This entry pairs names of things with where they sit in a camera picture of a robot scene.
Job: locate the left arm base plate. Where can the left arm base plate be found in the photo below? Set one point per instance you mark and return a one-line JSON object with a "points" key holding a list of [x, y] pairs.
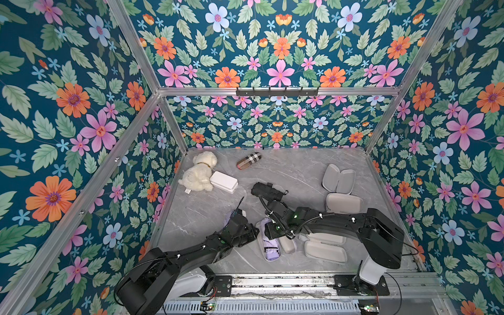
{"points": [[219, 286]]}

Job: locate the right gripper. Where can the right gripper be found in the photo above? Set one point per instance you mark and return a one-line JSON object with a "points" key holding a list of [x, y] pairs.
{"points": [[271, 195]]}

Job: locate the aluminium front rail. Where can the aluminium front rail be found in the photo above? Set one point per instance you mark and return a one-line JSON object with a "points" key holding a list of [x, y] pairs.
{"points": [[406, 284]]}

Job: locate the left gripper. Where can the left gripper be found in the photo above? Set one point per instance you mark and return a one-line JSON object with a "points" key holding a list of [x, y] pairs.
{"points": [[251, 229]]}

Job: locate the plaid folded umbrella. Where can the plaid folded umbrella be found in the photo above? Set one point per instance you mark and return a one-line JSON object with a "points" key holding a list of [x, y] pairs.
{"points": [[249, 160]]}

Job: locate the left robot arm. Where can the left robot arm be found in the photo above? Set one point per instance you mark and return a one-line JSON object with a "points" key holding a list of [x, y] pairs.
{"points": [[145, 288]]}

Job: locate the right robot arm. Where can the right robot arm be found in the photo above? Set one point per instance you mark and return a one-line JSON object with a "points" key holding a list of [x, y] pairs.
{"points": [[382, 238]]}

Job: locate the white closed umbrella case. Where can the white closed umbrella case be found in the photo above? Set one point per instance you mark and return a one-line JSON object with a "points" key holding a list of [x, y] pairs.
{"points": [[224, 182]]}

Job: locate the white plush dog toy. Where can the white plush dog toy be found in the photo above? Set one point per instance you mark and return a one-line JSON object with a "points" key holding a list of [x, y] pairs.
{"points": [[197, 178]]}

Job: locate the black hook rail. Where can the black hook rail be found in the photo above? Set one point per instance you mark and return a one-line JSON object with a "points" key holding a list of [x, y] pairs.
{"points": [[277, 92]]}

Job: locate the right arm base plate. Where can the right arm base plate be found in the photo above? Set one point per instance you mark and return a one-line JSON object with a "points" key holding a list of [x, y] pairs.
{"points": [[349, 285]]}

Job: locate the beige case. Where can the beige case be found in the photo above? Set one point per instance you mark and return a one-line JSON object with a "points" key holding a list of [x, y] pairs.
{"points": [[326, 247], [338, 181], [344, 203]]}

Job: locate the black folded umbrella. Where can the black folded umbrella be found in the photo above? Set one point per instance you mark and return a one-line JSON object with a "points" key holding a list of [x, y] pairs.
{"points": [[267, 192]]}

